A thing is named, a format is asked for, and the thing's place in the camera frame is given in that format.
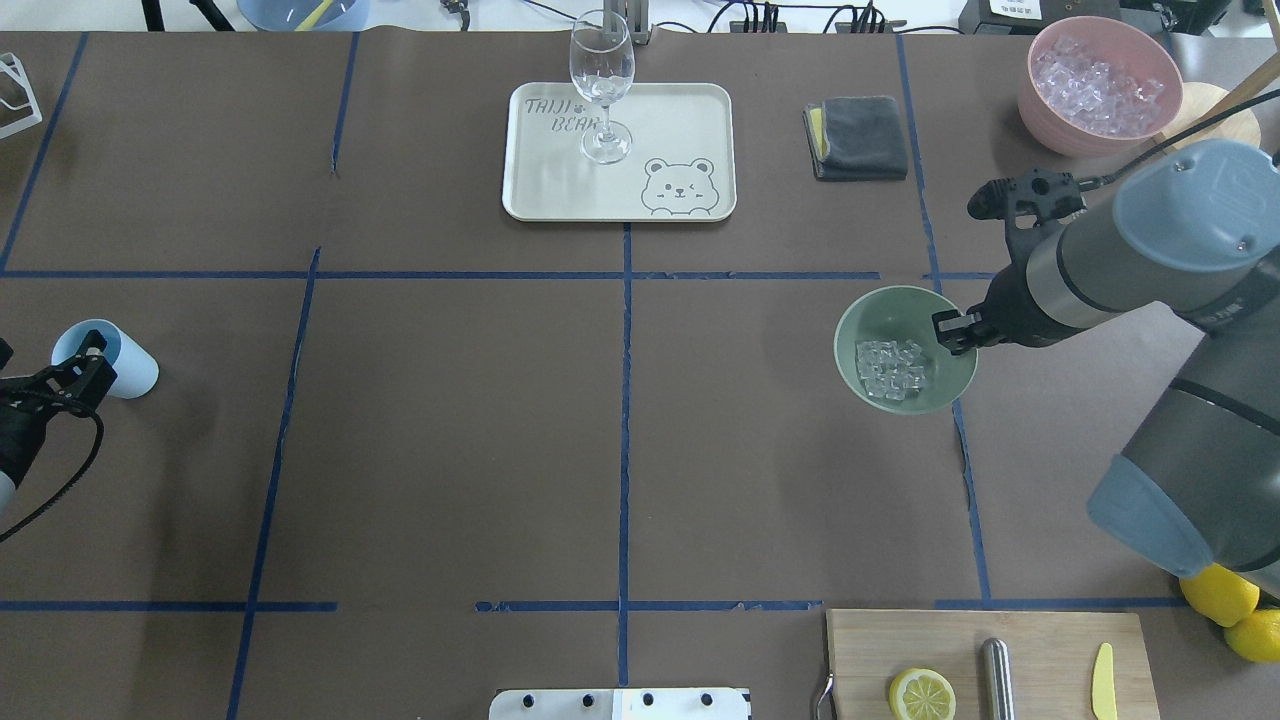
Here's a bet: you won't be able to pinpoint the pink bowl of ice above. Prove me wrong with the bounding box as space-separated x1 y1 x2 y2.
1018 15 1184 158

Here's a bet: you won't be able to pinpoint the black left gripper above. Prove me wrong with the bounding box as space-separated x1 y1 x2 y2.
1 332 116 486

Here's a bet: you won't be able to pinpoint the white wire cup rack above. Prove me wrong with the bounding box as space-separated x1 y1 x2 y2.
1 53 44 140

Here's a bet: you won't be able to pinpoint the light blue cup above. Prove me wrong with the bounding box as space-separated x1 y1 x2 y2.
50 319 159 400

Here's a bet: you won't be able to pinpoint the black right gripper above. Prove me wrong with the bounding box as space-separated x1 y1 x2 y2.
932 170 1085 356

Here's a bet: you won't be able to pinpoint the green bowl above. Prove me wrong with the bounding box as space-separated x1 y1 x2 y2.
833 284 978 415

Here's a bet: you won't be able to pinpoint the black camera tripod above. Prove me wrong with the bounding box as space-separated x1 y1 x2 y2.
138 0 236 32

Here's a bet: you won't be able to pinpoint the cream bear tray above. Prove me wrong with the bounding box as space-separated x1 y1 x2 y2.
500 82 737 223

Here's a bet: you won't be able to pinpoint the clear wine glass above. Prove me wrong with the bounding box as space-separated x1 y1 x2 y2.
570 9 635 165

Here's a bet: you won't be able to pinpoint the grey yellow cloth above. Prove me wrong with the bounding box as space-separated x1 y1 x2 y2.
803 96 908 182

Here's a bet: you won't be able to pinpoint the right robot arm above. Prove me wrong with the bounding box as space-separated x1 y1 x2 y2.
927 138 1279 594

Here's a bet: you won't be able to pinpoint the steel muddler black tip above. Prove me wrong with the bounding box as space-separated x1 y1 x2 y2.
980 637 1016 720

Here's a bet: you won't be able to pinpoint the ice cubes in green bowl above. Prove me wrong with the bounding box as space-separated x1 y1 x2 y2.
855 340 931 402

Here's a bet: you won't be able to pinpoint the lemon half slice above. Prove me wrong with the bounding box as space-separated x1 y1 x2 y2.
887 667 957 720

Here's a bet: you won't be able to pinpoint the wooden mug tree stand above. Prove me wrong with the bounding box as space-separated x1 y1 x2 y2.
1155 51 1279 149

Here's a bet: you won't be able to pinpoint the large blue bowl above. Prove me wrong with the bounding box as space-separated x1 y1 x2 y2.
236 1 372 32

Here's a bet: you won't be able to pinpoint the yellow lemon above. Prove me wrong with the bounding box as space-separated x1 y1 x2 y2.
1222 609 1279 664
1178 562 1261 628

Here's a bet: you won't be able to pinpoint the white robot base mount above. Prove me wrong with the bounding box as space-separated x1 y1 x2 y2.
488 687 753 719

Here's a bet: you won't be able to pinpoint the wooden cutting board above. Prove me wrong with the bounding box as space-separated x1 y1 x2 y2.
826 609 1161 719

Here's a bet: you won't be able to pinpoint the yellow lemon front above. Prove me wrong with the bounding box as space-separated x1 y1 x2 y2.
1178 562 1261 628

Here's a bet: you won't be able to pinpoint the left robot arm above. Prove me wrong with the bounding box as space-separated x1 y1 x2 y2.
1 329 116 539

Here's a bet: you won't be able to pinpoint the yellow lemon rear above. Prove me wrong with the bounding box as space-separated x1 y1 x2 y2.
1222 609 1279 664

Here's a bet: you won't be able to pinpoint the yellow plastic fork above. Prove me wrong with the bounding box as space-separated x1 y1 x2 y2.
293 0 334 32

